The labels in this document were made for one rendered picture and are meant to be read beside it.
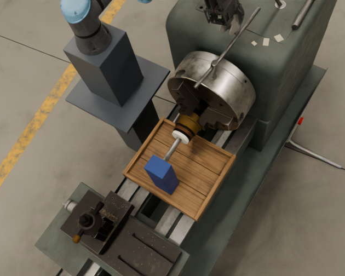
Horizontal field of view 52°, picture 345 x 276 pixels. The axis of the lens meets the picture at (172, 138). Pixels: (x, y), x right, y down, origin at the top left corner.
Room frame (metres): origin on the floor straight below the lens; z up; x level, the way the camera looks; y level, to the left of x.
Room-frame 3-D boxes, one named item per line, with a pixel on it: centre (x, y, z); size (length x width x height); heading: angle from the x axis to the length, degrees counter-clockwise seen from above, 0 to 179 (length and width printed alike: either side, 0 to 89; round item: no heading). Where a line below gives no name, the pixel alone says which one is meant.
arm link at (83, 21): (1.07, 0.18, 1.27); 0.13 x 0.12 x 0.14; 130
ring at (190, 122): (0.56, -0.07, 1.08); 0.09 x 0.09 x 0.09; 40
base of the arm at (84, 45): (1.07, 0.18, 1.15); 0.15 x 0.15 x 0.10
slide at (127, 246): (0.27, 0.30, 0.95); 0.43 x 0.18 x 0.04; 40
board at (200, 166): (0.49, 0.01, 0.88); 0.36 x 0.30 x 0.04; 40
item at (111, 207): (0.34, 0.32, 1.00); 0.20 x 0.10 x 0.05; 130
